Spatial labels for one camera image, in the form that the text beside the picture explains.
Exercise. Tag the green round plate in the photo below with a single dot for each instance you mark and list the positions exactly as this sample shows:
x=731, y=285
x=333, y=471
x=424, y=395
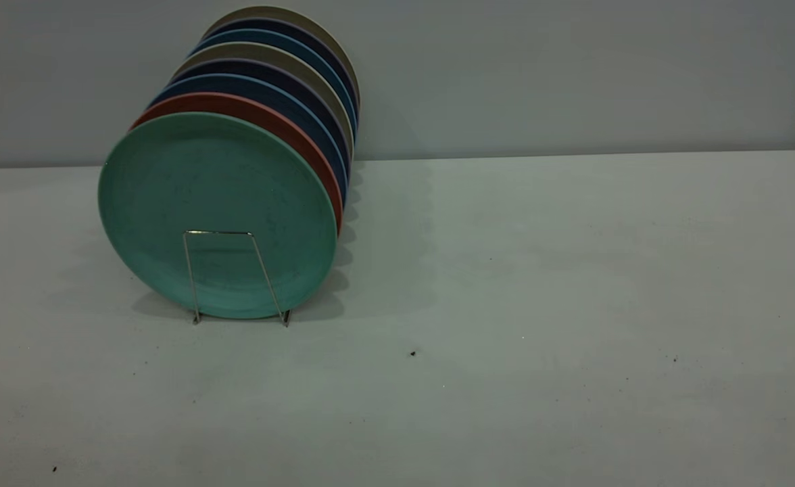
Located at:
x=215, y=203

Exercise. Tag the blue plate light rim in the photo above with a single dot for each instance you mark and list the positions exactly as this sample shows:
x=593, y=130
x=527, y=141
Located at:
x=269, y=90

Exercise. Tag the pink round plate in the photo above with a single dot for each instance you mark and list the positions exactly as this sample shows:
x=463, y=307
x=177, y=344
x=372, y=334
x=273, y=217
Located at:
x=249, y=105

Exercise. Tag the navy plate lavender rim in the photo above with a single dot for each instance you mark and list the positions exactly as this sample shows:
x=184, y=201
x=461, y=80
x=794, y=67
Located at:
x=282, y=74
x=293, y=28

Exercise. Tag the teal blue round plate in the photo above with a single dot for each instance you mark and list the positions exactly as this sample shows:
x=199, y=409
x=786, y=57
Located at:
x=289, y=40

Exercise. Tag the beige round plate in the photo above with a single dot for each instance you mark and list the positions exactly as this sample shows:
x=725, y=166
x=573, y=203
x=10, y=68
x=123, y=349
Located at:
x=269, y=53
x=282, y=12

